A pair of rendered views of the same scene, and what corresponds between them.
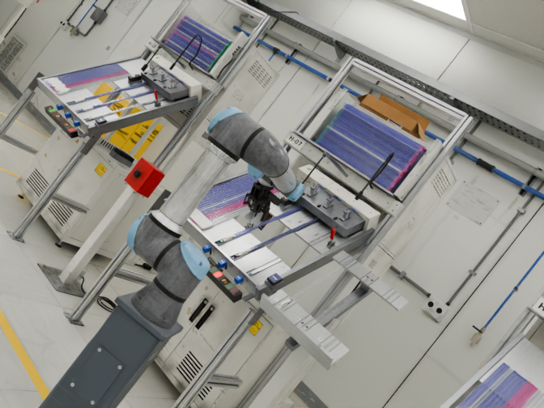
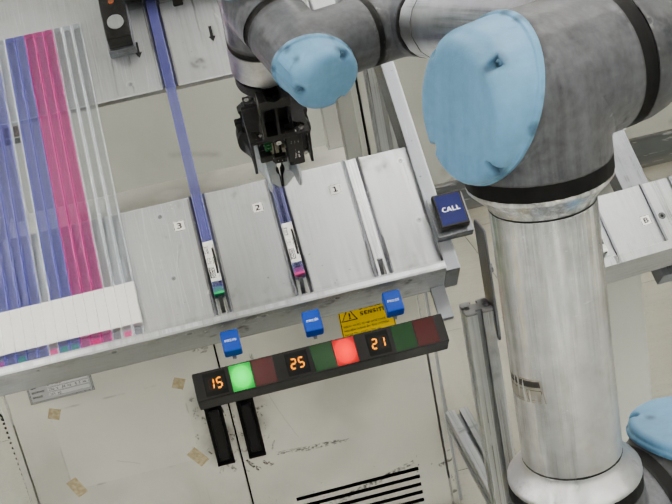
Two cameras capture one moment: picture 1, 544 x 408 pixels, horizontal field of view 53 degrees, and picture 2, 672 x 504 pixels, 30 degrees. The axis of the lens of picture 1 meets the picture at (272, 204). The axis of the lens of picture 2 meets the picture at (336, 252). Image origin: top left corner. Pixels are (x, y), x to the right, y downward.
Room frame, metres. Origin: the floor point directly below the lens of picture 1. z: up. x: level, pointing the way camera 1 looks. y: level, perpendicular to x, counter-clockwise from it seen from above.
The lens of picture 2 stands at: (1.07, 0.93, 1.41)
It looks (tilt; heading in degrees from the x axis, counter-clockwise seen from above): 23 degrees down; 320
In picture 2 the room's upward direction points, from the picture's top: 11 degrees counter-clockwise
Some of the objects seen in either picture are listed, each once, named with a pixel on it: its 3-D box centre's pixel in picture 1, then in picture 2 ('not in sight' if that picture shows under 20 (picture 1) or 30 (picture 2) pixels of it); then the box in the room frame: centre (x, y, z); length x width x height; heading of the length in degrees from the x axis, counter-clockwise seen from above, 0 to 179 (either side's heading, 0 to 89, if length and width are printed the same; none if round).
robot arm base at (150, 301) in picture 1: (162, 299); not in sight; (1.63, 0.08, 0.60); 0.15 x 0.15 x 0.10
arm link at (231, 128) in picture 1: (195, 187); (560, 329); (1.66, 0.22, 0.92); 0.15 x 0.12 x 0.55; 76
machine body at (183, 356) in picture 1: (227, 335); (226, 380); (2.86, -0.24, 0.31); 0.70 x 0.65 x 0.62; 56
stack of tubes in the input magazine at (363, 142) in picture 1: (370, 148); not in sight; (2.73, -0.22, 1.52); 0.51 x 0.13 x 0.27; 56
